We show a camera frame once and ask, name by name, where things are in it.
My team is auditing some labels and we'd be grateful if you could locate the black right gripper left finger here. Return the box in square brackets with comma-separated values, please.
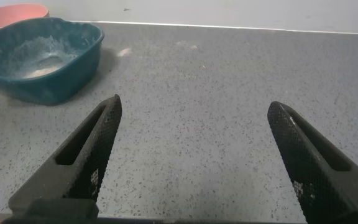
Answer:
[7, 94, 123, 219]

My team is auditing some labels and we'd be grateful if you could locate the pink bowl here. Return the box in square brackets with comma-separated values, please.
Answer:
[0, 3, 50, 32]

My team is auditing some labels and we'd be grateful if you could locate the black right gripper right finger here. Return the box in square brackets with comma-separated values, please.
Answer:
[267, 100, 358, 224]

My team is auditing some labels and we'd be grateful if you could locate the blue transparent mixing bowl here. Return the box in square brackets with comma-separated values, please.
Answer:
[0, 17, 105, 106]

